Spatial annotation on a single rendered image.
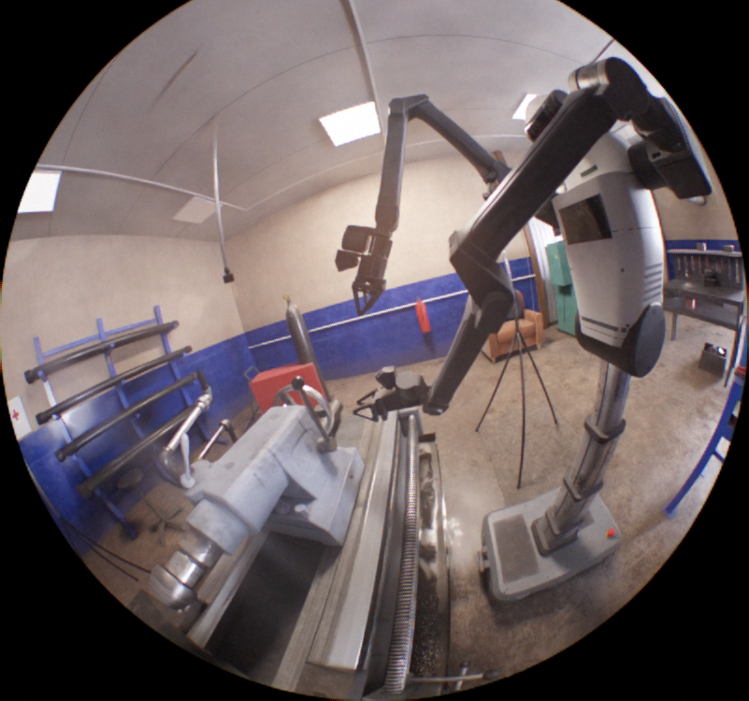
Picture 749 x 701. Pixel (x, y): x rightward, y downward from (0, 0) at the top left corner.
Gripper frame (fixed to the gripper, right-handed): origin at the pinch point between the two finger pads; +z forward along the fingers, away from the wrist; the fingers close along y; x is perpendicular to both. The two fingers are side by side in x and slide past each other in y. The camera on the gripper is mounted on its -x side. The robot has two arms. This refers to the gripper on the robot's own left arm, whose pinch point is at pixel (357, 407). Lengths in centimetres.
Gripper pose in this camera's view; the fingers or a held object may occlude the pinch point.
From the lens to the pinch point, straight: 70.0
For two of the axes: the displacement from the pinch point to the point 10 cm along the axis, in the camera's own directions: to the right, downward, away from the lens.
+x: 2.7, 9.5, 1.7
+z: -9.5, 2.4, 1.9
